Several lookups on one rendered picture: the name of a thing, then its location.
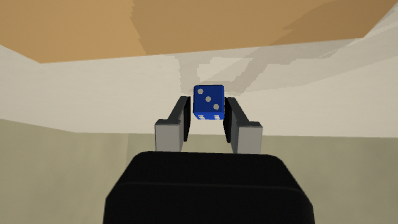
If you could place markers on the tan flat mat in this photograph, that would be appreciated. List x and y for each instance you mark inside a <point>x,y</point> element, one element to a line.
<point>49,31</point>

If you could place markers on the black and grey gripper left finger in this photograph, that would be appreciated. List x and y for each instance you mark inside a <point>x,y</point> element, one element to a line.
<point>172,132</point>

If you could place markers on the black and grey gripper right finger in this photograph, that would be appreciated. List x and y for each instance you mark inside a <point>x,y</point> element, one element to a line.
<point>245,136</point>

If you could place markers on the blue die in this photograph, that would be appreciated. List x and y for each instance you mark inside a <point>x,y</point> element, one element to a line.
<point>208,102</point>

